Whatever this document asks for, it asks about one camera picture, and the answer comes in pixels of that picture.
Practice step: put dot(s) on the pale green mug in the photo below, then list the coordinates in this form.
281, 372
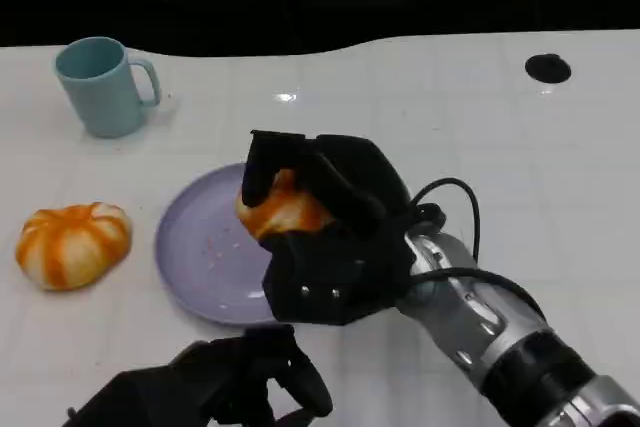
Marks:
102, 89

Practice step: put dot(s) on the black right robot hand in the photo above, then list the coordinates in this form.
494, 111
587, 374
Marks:
340, 247

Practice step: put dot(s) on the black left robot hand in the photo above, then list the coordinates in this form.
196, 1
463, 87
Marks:
225, 387

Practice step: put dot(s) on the orange and white bread roll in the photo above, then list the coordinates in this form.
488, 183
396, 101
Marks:
282, 212
73, 246

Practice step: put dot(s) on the lilac plate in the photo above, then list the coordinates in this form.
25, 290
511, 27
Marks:
210, 252

